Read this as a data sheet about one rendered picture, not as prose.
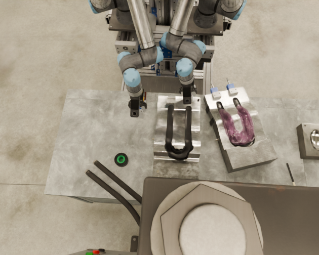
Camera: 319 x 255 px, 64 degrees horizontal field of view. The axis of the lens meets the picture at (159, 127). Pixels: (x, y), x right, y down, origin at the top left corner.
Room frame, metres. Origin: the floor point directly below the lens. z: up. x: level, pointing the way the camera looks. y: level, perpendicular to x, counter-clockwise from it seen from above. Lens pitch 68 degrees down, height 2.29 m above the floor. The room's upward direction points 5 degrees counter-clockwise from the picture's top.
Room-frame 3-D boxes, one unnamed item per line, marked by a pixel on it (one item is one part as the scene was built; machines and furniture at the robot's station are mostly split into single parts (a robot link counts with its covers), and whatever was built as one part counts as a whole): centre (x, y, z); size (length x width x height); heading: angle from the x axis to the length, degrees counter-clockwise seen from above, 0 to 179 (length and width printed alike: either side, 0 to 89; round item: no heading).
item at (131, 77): (0.67, 0.11, 1.25); 0.09 x 0.08 x 0.11; 15
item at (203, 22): (1.20, -0.35, 1.09); 0.15 x 0.15 x 0.10
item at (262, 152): (0.53, -0.47, 0.86); 0.50 x 0.26 x 0.11; 8
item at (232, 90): (0.81, -0.47, 0.86); 0.13 x 0.05 x 0.05; 8
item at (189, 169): (0.50, -0.10, 0.87); 0.50 x 0.26 x 0.14; 171
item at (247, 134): (0.54, -0.46, 0.90); 0.26 x 0.18 x 0.08; 8
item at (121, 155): (0.40, 0.24, 0.82); 0.08 x 0.08 x 0.04
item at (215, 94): (0.79, -0.37, 0.86); 0.13 x 0.05 x 0.05; 8
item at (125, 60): (0.77, 0.12, 1.25); 0.11 x 0.11 x 0.08; 15
